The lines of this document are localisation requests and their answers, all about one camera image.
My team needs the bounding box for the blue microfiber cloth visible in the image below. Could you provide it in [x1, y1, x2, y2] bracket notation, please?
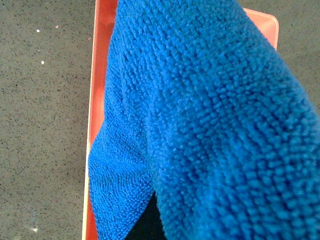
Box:
[88, 0, 320, 240]

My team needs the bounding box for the pink plastic box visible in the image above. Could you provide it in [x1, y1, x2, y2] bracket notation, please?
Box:
[81, 0, 280, 240]

